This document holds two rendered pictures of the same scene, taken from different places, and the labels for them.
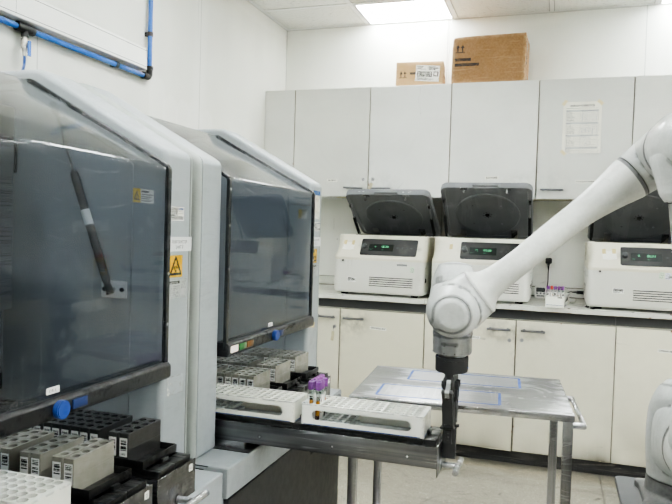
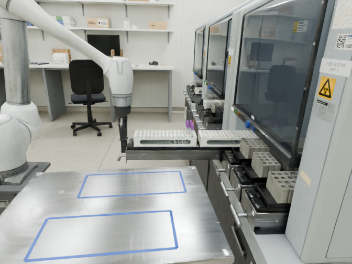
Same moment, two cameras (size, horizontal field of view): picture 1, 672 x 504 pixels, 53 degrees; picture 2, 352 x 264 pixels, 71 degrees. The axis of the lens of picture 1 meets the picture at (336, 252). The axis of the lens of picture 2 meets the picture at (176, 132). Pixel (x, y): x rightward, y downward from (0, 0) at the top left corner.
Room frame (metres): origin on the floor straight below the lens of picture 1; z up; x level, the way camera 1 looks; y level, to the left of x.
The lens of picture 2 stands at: (2.65, -0.45, 1.28)
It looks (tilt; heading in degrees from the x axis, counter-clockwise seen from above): 20 degrees down; 158
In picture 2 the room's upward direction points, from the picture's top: 1 degrees clockwise
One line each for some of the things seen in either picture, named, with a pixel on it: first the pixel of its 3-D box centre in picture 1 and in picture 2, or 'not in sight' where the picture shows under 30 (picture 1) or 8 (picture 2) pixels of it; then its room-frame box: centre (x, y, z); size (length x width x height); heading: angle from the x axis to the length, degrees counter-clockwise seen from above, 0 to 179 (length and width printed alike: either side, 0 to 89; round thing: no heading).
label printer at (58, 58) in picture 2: not in sight; (60, 58); (-1.95, -0.69, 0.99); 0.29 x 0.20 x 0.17; 170
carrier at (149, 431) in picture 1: (140, 440); (219, 113); (1.32, 0.38, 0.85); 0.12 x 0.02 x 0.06; 162
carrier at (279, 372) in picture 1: (280, 372); (259, 165); (1.99, 0.16, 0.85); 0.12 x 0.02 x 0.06; 161
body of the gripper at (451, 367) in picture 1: (451, 374); (122, 114); (1.53, -0.27, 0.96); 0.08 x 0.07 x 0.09; 162
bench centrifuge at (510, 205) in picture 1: (485, 241); not in sight; (4.06, -0.91, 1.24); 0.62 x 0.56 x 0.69; 162
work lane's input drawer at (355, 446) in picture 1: (312, 433); (192, 149); (1.63, 0.04, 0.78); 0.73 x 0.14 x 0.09; 72
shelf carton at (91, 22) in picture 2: not in sight; (98, 23); (-1.93, -0.05, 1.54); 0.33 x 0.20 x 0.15; 79
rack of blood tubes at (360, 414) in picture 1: (365, 417); (165, 139); (1.59, -0.08, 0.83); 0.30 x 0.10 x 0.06; 72
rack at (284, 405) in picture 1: (246, 403); (229, 139); (1.69, 0.22, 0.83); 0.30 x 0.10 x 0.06; 72
